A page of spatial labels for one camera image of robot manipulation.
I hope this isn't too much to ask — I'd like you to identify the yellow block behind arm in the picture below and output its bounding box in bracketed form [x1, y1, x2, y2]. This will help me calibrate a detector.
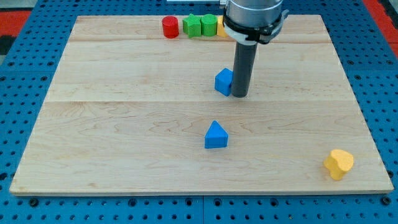
[216, 16, 228, 37]

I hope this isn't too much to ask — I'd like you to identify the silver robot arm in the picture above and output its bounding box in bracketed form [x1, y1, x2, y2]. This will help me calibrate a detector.
[223, 0, 289, 45]

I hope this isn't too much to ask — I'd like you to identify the blue triangle block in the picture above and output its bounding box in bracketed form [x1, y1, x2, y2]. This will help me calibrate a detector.
[204, 120, 229, 149]

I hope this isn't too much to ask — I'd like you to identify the blue cube block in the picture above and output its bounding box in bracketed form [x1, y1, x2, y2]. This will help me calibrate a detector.
[214, 68, 233, 96]

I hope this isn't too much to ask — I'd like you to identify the wooden board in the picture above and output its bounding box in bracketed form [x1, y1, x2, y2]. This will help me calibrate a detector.
[10, 15, 394, 196]

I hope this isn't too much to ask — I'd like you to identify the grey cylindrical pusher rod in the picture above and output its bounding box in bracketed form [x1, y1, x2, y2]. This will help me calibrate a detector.
[231, 42, 257, 98]

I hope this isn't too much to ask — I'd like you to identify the green star block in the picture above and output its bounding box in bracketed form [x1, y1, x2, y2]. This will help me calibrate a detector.
[182, 14, 201, 38]

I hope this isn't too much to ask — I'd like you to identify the green cylinder block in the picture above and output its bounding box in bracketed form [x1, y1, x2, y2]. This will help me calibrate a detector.
[200, 14, 218, 37]

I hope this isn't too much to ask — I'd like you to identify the red cylinder block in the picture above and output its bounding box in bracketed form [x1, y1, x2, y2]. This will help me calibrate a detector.
[162, 16, 179, 39]

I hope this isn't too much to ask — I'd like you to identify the yellow heart block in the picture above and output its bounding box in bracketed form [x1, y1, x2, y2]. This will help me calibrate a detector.
[323, 149, 354, 180]

